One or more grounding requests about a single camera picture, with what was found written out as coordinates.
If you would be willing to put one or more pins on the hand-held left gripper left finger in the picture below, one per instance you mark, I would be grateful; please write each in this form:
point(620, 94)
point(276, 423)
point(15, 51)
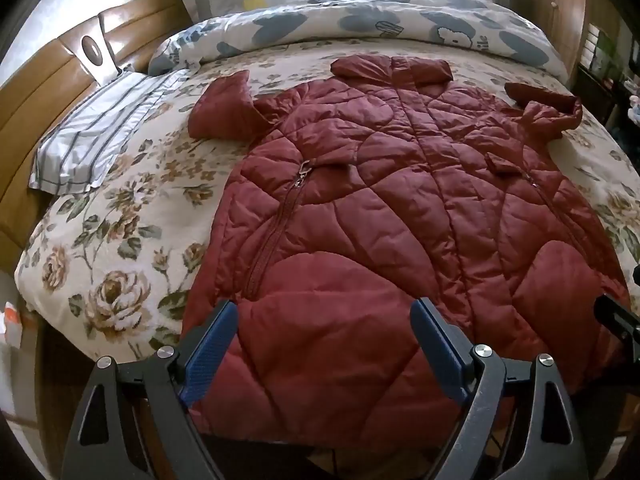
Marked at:
point(212, 340)

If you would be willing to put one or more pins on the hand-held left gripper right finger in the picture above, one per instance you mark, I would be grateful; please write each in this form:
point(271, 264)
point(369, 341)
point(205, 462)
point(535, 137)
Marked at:
point(437, 345)

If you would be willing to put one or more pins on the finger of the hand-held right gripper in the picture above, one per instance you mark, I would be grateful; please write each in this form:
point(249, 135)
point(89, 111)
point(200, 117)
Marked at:
point(620, 322)

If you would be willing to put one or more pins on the red quilted jacket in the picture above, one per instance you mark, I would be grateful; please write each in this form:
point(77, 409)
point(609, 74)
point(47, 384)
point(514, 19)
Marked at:
point(380, 210)

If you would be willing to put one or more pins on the floral bed blanket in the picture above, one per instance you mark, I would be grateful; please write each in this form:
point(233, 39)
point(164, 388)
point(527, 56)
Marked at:
point(125, 220)

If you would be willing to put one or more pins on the orange white bag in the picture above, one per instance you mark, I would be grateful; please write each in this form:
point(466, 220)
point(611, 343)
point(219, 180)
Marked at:
point(10, 320)

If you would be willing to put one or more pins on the striped white pillow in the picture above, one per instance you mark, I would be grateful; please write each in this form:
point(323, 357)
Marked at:
point(90, 130)

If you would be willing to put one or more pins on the cluttered dark shelf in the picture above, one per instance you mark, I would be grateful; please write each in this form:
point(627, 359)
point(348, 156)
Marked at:
point(607, 60)

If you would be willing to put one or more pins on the wooden headboard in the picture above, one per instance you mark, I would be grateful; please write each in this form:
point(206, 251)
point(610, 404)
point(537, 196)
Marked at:
point(30, 105)

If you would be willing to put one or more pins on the wooden wardrobe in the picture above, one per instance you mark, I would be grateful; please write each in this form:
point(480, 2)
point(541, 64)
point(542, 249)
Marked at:
point(565, 20)

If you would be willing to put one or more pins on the blue patterned white duvet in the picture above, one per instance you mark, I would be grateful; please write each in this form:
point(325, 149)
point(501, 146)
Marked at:
point(320, 25)

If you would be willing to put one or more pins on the yellow object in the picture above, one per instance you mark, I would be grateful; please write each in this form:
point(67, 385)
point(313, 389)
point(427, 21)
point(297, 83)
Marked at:
point(252, 1)

